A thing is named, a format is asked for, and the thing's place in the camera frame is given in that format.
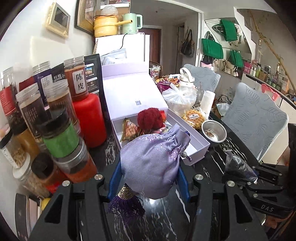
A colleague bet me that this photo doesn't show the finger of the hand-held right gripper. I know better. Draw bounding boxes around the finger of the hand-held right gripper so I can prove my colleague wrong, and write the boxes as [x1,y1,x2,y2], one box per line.
[253,162,288,179]
[222,173,285,195]

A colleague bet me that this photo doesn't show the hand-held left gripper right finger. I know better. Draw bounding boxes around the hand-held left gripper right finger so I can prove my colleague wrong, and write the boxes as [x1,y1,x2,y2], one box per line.
[178,167,270,241]

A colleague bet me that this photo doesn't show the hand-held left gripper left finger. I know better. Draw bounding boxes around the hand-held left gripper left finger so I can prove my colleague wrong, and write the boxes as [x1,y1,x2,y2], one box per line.
[30,160,123,241]

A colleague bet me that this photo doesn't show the crinkled silvery plastic packet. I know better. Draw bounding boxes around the crinkled silvery plastic packet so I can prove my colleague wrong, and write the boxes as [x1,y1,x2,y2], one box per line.
[224,152,259,183]

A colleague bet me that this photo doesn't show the purple satin tassel pouch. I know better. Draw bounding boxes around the purple satin tassel pouch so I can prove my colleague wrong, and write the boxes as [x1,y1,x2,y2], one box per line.
[106,123,191,220]

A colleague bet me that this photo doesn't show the gold snack packet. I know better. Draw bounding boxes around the gold snack packet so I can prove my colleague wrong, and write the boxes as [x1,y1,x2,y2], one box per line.
[120,118,141,142]

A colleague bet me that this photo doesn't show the red fluffy plush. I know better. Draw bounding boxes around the red fluffy plush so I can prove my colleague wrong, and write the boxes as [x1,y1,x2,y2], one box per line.
[137,107,166,135]

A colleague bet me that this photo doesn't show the white gift box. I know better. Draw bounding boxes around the white gift box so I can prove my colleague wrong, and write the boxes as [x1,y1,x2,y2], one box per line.
[102,63,210,166]

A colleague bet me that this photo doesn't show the steel bowl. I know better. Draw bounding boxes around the steel bowl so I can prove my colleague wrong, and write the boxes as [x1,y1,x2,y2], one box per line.
[201,120,227,143]

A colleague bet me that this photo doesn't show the grey leaf-pattern chair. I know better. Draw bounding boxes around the grey leaf-pattern chair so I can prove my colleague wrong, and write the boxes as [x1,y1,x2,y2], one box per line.
[221,82,289,161]
[184,64,221,93]

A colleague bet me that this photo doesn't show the red canister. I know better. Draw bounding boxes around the red canister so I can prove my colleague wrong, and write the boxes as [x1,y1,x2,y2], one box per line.
[72,93,107,149]

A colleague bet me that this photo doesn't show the green label jar black lid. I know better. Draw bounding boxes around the green label jar black lid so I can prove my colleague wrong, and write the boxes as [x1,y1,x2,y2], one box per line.
[36,109,81,158]

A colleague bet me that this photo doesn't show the waffle packet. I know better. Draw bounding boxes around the waffle packet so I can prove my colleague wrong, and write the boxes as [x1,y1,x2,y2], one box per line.
[182,109,207,130]

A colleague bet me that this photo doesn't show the spice jar black lid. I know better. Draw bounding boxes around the spice jar black lid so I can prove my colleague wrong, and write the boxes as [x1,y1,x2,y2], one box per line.
[31,153,67,193]

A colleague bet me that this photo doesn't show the yellow pear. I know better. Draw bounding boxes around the yellow pear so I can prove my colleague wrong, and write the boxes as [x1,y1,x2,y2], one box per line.
[40,197,52,211]

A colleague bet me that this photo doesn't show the pink plastic bag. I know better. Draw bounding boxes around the pink plastic bag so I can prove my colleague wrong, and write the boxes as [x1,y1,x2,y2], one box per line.
[261,83,281,100]

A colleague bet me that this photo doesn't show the white paper roll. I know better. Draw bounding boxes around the white paper roll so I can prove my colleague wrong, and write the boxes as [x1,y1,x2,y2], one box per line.
[200,90,216,112]

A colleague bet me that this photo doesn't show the jar of white cubes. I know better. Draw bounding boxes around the jar of white cubes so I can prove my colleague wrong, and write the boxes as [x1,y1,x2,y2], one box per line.
[13,158,50,198]

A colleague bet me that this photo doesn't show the white power bank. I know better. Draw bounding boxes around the white power bank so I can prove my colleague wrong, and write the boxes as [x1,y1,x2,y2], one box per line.
[28,197,41,230]

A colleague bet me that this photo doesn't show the plastic bag of food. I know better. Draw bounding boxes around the plastic bag of food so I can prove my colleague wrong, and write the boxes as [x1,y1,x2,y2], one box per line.
[162,83,197,112]

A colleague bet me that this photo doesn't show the row of shelf bottles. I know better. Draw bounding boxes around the row of shelf bottles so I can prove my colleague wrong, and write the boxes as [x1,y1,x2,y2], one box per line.
[243,59,296,100]

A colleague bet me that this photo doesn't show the jar of yellow powder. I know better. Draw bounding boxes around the jar of yellow powder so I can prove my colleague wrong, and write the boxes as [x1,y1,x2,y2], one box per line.
[13,120,40,160]

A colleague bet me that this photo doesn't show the clear jar brown contents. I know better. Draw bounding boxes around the clear jar brown contents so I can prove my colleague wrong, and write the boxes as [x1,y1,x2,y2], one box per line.
[44,79,78,137]

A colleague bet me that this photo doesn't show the purple snack bowl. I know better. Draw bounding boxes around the purple snack bowl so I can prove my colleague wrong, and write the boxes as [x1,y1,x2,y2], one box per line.
[156,77,181,92]

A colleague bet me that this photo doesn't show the jar of pale slices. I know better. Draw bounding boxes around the jar of pale slices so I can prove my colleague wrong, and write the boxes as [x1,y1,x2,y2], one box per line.
[0,126,27,169]

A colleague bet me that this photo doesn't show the orange jar white label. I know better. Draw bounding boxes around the orange jar white label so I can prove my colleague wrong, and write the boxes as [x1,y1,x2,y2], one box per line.
[63,56,89,102]

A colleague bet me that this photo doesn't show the white water bottle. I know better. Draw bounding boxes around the white water bottle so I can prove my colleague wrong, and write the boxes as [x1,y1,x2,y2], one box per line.
[179,67,196,90]

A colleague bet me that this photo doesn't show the tall black foil pouch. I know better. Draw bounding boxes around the tall black foil pouch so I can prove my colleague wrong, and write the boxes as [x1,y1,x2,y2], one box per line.
[83,54,107,130]

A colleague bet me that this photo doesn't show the grain jar dark label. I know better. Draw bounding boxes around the grain jar dark label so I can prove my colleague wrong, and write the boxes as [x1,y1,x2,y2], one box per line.
[16,83,50,139]

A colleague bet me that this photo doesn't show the clear plastic cup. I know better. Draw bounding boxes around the clear plastic cup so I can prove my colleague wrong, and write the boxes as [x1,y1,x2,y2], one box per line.
[150,66,162,80]

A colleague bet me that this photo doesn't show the green tote bag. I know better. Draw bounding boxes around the green tote bag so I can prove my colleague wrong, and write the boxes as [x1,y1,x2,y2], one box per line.
[201,31,224,59]
[229,49,244,67]
[220,19,238,42]

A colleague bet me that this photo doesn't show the small black pouch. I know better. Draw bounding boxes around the small black pouch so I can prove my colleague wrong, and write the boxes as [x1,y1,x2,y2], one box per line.
[51,62,67,81]

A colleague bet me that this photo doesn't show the white paper envelopes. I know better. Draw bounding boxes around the white paper envelopes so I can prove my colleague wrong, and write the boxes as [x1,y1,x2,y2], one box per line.
[100,48,127,66]

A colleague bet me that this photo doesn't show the clear jar purple label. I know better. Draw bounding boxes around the clear jar purple label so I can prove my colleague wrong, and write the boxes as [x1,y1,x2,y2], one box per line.
[32,61,55,107]

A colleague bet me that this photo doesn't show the dark red pouch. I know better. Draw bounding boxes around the dark red pouch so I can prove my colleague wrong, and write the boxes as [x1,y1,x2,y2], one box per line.
[18,76,35,92]

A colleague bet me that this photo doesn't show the clear jar red label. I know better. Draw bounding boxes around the clear jar red label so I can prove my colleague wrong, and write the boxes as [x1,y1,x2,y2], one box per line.
[0,67,21,130]

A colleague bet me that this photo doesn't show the white refrigerator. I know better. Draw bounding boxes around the white refrigerator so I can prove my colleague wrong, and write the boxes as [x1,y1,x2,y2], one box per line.
[95,34,151,67]

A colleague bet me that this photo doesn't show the dark handbag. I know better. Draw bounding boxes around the dark handbag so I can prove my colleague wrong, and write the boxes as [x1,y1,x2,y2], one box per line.
[180,29,194,57]

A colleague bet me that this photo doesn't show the yellow cooking pot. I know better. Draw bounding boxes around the yellow cooking pot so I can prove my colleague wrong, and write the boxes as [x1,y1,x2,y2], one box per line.
[93,14,133,38]

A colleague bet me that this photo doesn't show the pale green kettle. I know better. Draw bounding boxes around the pale green kettle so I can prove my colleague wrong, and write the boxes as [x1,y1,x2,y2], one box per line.
[121,13,143,34]

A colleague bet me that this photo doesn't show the dark framed picture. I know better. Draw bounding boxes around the dark framed picture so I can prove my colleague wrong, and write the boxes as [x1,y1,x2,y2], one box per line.
[74,0,96,35]

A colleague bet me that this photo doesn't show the clear plastic bag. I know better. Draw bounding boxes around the clear plastic bag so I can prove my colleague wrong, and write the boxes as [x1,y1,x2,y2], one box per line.
[99,5,118,16]

